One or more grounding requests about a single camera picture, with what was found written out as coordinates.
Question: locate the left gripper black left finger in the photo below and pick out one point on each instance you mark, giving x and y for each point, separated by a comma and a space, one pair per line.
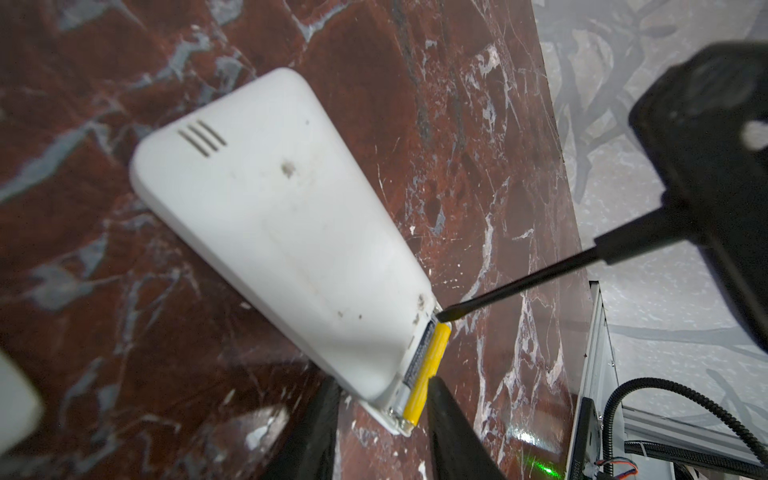
310, 450

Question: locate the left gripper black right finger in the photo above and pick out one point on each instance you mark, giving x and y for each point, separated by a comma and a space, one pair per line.
456, 451

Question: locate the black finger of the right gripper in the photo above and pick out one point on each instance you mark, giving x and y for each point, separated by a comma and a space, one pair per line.
689, 122

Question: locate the pink handled screwdriver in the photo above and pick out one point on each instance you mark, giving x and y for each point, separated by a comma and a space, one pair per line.
655, 230

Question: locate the white remote control yellow buttons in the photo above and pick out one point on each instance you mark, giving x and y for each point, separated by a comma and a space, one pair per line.
261, 185

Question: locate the yellow battery in remote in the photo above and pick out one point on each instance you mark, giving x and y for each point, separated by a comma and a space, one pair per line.
428, 359

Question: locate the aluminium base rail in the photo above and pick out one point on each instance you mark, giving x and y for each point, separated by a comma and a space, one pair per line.
599, 380

